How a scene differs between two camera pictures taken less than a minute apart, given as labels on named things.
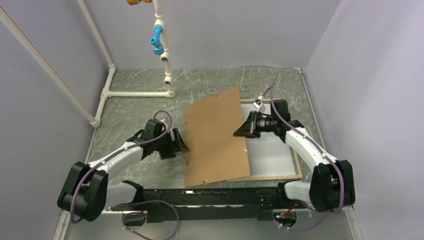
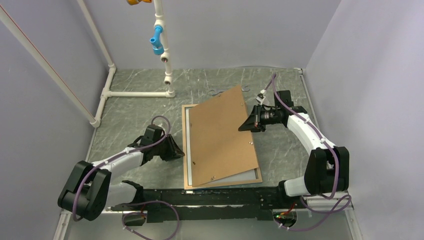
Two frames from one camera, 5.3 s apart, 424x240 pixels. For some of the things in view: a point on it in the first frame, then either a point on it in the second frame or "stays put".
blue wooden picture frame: [257, 177] → [251, 176]
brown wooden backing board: [216, 153] stays put
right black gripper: [248, 128] → [254, 123]
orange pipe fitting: [135, 2] stays put
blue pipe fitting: [158, 48] stays put
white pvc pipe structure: [95, 121] stays put
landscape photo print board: [268, 154] → [250, 174]
